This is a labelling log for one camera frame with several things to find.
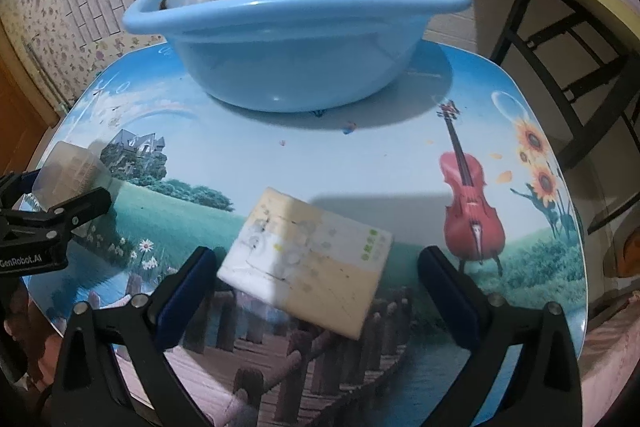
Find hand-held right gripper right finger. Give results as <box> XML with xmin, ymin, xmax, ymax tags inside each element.
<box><xmin>417</xmin><ymin>246</ymin><xmax>584</xmax><ymax>427</ymax></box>

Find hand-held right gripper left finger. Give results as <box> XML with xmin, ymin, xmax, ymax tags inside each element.
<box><xmin>50</xmin><ymin>247</ymin><xmax>219</xmax><ymax>427</ymax></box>

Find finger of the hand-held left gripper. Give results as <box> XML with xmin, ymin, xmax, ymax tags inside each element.
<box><xmin>0</xmin><ymin>187</ymin><xmax>112</xmax><ymax>243</ymax></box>
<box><xmin>0</xmin><ymin>172</ymin><xmax>39</xmax><ymax>208</ymax></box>

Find clear plastic container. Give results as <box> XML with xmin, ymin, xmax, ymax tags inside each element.
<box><xmin>34</xmin><ymin>141</ymin><xmax>112</xmax><ymax>209</ymax></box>

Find cream rectangular box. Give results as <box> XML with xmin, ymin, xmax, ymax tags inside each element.
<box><xmin>216</xmin><ymin>187</ymin><xmax>394</xmax><ymax>341</ymax></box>

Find blue plastic basin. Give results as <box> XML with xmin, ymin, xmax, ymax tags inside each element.
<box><xmin>122</xmin><ymin>0</ymin><xmax>473</xmax><ymax>112</ymax></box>

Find wooden door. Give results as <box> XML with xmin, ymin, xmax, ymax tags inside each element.
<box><xmin>0</xmin><ymin>24</ymin><xmax>61</xmax><ymax>178</ymax></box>

